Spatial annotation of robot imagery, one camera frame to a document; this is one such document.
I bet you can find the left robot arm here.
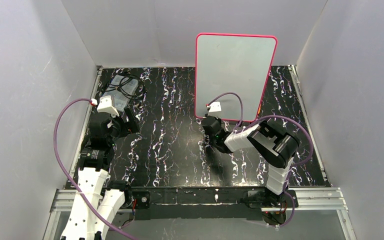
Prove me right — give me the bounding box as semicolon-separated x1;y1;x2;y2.
60;107;140;240

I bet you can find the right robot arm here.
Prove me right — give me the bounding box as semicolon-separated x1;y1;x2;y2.
201;116;300;205

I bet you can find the pink framed whiteboard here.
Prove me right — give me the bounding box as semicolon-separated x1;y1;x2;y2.
194;32;278;122

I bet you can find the clear plastic box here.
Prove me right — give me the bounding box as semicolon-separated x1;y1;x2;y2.
102;75;139;112

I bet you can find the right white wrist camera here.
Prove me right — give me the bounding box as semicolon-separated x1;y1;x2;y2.
207;101;222;119

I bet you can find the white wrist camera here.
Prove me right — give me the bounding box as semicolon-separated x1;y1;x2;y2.
207;101;222;119
96;95;120;118

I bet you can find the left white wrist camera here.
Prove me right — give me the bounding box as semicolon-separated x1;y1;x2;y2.
96;95;120;118

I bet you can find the black coiled cable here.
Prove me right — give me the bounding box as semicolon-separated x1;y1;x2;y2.
105;74;147;101

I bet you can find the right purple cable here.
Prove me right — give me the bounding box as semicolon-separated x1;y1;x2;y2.
207;92;315;229

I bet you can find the purple cable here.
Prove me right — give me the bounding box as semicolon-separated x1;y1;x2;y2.
207;92;315;229
53;97;140;240

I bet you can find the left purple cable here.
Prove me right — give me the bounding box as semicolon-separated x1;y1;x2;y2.
53;97;140;240

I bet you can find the aluminium front rail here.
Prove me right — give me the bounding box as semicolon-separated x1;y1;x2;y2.
50;187;349;213

